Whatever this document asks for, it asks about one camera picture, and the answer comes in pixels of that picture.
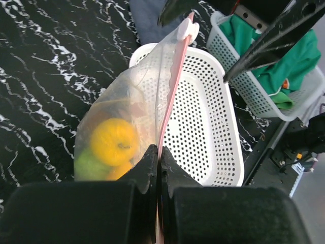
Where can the folded navy blue cloth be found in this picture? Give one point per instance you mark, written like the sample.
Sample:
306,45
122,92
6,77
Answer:
145,14

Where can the green cloth garment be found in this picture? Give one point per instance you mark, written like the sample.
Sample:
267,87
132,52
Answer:
284,77

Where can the small orange fake tangerine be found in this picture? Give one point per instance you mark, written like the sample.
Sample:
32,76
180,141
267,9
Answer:
117,172

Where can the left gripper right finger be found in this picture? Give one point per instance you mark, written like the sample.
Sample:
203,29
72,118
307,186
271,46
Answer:
172,176

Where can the clear zip top bag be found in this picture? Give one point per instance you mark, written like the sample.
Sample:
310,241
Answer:
144,94

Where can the white laundry basket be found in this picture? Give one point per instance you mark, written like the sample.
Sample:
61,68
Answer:
249,87

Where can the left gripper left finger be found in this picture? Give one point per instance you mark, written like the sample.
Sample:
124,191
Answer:
142,204

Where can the white perforated tray basket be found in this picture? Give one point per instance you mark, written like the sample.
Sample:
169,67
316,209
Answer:
202,132

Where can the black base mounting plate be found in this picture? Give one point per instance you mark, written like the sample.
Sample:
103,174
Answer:
281,158

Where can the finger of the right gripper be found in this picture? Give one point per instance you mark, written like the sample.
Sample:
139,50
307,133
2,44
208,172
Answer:
174,9
279,38

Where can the yellow fake orange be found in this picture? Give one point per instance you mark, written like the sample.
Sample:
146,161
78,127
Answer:
114,141

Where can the green fake lime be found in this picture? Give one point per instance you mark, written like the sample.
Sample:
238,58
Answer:
88,168

